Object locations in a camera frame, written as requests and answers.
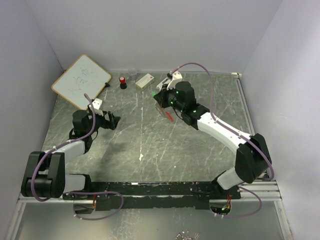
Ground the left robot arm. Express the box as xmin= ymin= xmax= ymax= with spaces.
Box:
xmin=21 ymin=110 xmax=121 ymax=202

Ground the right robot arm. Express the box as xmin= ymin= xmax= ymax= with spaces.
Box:
xmin=154 ymin=79 xmax=272 ymax=199

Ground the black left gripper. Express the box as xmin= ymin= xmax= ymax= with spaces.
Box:
xmin=86 ymin=110 xmax=121 ymax=135

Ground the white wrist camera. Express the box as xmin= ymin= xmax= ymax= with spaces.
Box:
xmin=88 ymin=98 xmax=104 ymax=116
xmin=166 ymin=71 xmax=183 ymax=90

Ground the red black stamp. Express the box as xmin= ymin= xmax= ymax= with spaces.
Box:
xmin=119 ymin=76 xmax=127 ymax=90

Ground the metal key organizer red handle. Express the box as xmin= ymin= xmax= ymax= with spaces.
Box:
xmin=155 ymin=103 xmax=174 ymax=123

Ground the aluminium frame rail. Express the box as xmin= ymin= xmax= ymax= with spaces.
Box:
xmin=231 ymin=72 xmax=282 ymax=201

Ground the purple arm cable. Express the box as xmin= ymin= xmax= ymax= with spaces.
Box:
xmin=170 ymin=61 xmax=275 ymax=219
xmin=31 ymin=93 xmax=125 ymax=221

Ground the white stapler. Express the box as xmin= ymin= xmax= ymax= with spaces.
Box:
xmin=156 ymin=77 xmax=172 ymax=91

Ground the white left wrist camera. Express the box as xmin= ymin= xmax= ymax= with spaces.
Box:
xmin=88 ymin=98 xmax=104 ymax=116

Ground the small whiteboard wooden frame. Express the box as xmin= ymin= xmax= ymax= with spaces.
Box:
xmin=51 ymin=54 xmax=112 ymax=110

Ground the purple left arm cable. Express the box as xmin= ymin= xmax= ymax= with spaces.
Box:
xmin=31 ymin=93 xmax=125 ymax=221

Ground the white staples box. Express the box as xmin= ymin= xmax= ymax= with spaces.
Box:
xmin=135 ymin=73 xmax=155 ymax=90

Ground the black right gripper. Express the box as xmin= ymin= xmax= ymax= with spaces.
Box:
xmin=153 ymin=82 xmax=185 ymax=113

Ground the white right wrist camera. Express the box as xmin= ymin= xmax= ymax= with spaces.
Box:
xmin=166 ymin=71 xmax=183 ymax=90

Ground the clear plastic cup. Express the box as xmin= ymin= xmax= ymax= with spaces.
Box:
xmin=128 ymin=68 xmax=138 ymax=81

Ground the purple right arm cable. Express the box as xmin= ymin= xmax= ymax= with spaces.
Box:
xmin=170 ymin=61 xmax=275 ymax=219

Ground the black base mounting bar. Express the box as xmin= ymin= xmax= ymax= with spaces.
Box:
xmin=62 ymin=181 xmax=242 ymax=212

